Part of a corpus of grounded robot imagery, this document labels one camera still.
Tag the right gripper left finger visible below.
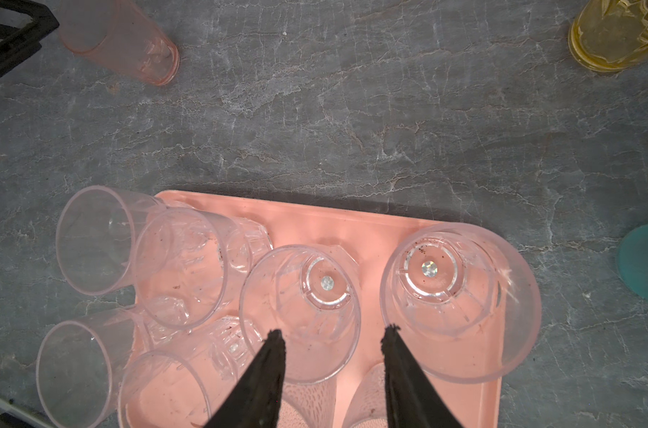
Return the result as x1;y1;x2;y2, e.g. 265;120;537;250
204;329;286;427

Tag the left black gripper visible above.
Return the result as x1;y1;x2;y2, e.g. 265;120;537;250
0;0;59;78

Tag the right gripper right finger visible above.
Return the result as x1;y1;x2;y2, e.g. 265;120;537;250
381;325;463;428

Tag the clear faceted glass one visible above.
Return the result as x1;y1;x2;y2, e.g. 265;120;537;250
117;315;252;427

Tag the pink tinted cup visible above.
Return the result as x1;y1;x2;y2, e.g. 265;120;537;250
56;0;179;86

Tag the clear faceted glass three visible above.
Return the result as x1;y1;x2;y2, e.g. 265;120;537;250
379;223;541;383

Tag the clear faceted glass four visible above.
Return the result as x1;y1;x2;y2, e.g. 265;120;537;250
239;244;361;384

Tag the pink rectangular tray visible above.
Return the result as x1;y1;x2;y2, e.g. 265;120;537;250
125;189;504;428

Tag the clear faceted glass five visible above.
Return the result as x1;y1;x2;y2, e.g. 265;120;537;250
132;208;273;329

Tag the clear faceted glass two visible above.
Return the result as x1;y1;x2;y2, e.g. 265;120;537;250
36;306;152;427

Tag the clear faceted glass six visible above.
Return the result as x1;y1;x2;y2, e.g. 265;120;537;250
56;185;168;296

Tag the teal frosted cup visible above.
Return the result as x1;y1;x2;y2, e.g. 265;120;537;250
616;224;648;301

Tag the yellow tinted cup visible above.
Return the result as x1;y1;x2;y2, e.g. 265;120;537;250
568;0;648;73

